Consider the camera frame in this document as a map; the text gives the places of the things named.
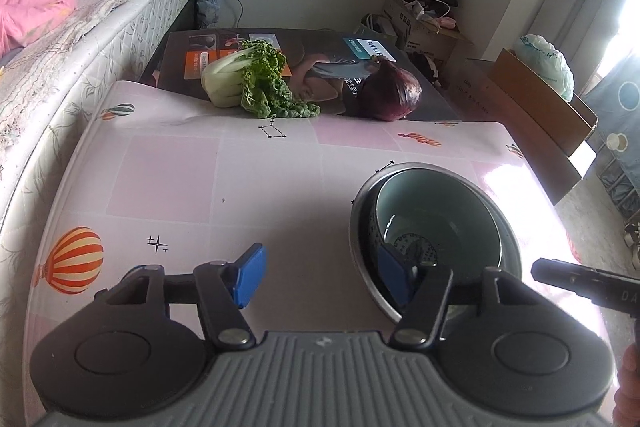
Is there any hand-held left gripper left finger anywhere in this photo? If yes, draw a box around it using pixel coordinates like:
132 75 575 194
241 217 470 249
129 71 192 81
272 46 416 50
95 243 267 353

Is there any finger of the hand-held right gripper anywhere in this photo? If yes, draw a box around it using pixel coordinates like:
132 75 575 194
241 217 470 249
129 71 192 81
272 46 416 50
531 258 608 305

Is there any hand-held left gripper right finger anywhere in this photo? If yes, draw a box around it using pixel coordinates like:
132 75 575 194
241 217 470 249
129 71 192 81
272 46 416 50
377 244 543 353

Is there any medium steel bowl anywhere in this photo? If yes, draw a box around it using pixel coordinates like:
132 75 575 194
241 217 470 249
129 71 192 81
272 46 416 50
348 161 523 325

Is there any small steel bowl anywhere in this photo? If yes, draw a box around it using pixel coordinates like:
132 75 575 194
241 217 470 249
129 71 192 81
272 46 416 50
365 167 506 308

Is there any person's right hand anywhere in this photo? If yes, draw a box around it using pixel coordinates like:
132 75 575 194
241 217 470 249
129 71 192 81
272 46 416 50
612 346 640 427

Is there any black and white sneaker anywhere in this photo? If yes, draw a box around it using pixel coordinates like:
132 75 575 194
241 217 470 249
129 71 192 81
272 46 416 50
624 221 640 270

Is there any pink printed tablecloth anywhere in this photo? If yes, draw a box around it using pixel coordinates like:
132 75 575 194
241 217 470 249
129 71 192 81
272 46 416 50
22 79 606 427

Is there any metal drying rack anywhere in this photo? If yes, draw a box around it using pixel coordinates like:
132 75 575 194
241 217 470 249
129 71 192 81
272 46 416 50
595 147 640 223

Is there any cardboard box by window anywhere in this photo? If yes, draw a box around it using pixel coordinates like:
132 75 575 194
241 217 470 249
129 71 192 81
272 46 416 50
435 57 586 206

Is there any blue dotted hanging cloth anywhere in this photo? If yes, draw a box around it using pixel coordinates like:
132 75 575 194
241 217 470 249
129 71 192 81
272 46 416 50
582 67 640 188

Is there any red cabbage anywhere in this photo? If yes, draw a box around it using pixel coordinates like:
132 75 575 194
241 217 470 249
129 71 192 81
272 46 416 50
359 59 422 122

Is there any napa cabbage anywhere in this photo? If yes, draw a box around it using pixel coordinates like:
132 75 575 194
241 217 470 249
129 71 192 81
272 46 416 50
201 39 321 120

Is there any pale green plastic bag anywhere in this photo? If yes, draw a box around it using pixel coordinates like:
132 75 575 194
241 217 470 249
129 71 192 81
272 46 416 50
515 34 576 102

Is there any dark printed flat box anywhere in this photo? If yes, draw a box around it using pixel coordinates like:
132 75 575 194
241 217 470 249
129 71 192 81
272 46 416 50
140 28 463 122

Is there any open cardboard box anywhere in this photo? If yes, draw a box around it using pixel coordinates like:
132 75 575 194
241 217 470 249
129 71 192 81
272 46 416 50
355 0 476 78

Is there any quilted bed mattress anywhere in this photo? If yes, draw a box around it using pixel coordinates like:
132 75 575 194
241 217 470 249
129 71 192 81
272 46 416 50
0 0 201 238

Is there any black power cable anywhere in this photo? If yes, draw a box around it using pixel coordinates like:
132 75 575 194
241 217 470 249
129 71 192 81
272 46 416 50
220 0 246 30

